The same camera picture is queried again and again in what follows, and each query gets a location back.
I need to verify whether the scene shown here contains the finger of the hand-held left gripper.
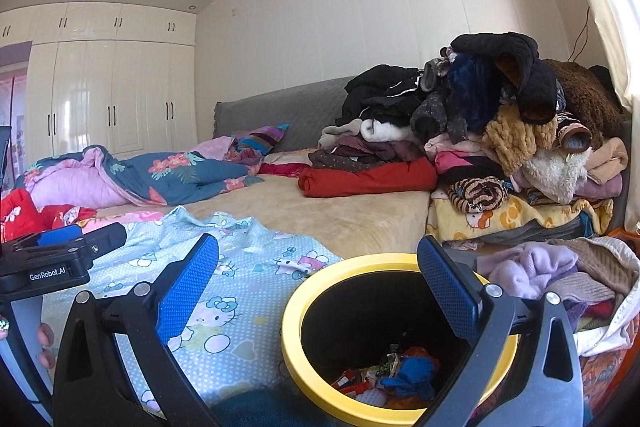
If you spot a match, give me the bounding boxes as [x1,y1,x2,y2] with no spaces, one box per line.
[38,224,84,249]
[75,222,128,258]

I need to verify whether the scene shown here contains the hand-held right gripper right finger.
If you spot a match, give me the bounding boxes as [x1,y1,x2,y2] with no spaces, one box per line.
[415,235,586,427]

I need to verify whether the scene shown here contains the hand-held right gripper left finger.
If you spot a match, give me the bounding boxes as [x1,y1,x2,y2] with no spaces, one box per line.
[52,233,221,427]

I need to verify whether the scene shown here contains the red plastic bag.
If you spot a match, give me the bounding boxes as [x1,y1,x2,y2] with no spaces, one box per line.
[406,346,442,369]

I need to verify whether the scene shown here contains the yellow-rimmed black trash bin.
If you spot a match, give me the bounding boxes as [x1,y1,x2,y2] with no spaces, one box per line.
[281,254,519,425]

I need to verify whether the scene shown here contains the white foam net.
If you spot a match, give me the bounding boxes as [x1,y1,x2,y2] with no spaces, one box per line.
[357,389,388,408]

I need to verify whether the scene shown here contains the red snack wrapper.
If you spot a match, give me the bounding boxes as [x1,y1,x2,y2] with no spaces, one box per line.
[332,369,372,397]

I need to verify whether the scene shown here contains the person's left hand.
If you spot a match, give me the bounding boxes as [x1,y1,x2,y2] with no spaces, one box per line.
[37,321,57,371]

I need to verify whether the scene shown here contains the pink cartoon blanket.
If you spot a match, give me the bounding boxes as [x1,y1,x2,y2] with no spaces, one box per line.
[75,209,166,228]

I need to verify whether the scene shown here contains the red printed cloth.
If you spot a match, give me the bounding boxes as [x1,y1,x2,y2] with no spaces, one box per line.
[0,188,98,243]

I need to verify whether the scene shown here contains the light blue cartoon sheet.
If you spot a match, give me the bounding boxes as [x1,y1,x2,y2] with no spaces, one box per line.
[42,206,343,413]

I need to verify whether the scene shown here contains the blue floral quilt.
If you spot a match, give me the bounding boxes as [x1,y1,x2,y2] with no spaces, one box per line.
[15,144,266,208]

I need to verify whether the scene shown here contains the lavender garment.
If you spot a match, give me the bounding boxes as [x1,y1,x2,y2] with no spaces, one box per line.
[487,241,581,300]

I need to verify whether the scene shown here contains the brown striped knit garment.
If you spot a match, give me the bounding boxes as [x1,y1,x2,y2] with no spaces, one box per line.
[446,177,508,214]

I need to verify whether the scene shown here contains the pile of clothes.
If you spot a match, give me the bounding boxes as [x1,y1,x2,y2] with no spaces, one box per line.
[430,187,613,243]

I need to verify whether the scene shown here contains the beige bed blanket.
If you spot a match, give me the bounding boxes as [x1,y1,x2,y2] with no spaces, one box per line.
[95,147,433,260]

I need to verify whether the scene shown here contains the pink floral curtain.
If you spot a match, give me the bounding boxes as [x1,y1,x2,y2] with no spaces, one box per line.
[0,67,28,188]

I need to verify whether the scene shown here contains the red folded garment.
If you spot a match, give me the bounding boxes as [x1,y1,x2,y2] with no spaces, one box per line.
[298,157,438,198]

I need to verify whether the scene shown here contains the pink garment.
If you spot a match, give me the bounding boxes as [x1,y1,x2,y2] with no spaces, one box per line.
[425,134,506,172]

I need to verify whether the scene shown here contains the white wardrobe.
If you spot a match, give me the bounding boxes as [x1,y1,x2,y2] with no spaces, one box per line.
[0,2,197,158]

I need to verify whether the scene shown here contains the dark teal cloth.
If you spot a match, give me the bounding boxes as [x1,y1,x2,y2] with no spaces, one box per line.
[210,387,321,427]

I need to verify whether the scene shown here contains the red lace cloth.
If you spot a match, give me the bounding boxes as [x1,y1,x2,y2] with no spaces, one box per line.
[257,162,313,178]

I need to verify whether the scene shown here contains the white fleece garment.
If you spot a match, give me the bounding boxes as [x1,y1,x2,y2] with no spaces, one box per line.
[520,147,591,204]

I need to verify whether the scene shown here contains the brown dotted garment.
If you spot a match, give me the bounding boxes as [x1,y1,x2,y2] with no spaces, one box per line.
[307,139,426,172]

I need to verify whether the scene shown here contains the tan fuzzy garment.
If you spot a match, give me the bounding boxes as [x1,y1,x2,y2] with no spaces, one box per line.
[482,104,558,175]

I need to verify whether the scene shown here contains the colourful striped pillow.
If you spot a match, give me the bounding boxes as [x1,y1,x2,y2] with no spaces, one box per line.
[232,124,290,155]

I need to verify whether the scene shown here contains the cream white garment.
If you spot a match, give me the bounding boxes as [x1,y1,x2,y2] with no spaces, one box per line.
[360,118,416,142]

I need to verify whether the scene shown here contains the grey speckled garment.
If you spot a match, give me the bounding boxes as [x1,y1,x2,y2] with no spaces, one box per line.
[410,87,468,142]

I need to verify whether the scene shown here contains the white lace-edged cloth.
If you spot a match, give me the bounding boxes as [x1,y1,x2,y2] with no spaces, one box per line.
[575,237,640,358]

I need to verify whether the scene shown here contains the beige garment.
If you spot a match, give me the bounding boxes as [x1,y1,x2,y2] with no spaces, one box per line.
[317,119,363,150]

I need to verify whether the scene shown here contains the dark blue fuzzy garment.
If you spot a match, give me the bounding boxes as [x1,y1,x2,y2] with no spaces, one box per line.
[447,54,501,132]

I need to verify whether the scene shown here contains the striped sleeve with brown cuff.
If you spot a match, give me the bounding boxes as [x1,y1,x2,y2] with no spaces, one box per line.
[557,112,593,152]

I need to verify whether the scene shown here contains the peach towel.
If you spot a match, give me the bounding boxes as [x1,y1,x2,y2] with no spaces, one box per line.
[585,137,628,185]

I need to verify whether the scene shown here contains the black jacket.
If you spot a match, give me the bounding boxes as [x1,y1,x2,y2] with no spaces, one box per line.
[335,66,426,128]

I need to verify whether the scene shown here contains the grey padded headboard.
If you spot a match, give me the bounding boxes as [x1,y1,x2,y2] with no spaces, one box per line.
[213,76,358,154]

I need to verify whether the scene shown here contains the brown fuzzy blanket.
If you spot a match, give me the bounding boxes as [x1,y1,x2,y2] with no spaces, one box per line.
[542,59,626,150]

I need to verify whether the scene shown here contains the black quilted coat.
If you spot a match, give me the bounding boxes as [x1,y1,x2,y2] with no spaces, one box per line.
[450,32,558,125]

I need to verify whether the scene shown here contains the cream curtain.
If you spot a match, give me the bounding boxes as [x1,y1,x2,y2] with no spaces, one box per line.
[545,0,640,108]

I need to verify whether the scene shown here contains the thin wall cable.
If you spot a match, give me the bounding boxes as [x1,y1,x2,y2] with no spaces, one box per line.
[567,7,592,62]

